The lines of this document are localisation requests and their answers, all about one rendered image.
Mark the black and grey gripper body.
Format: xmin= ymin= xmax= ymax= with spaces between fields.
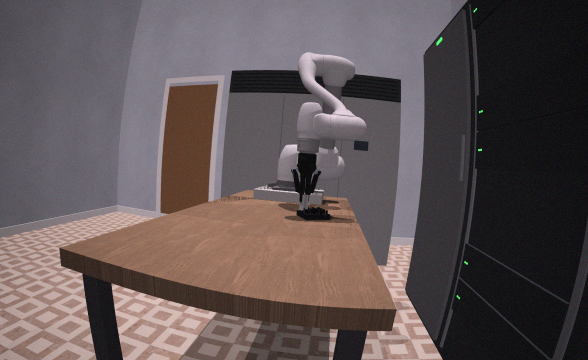
xmin=296 ymin=153 xmax=317 ymax=176

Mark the black knob box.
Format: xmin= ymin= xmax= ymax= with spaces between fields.
xmin=296 ymin=207 xmax=331 ymax=220

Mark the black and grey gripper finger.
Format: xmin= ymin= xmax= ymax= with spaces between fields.
xmin=291 ymin=167 xmax=307 ymax=211
xmin=304 ymin=167 xmax=321 ymax=209

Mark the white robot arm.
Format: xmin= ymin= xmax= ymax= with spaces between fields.
xmin=268 ymin=52 xmax=367 ymax=192

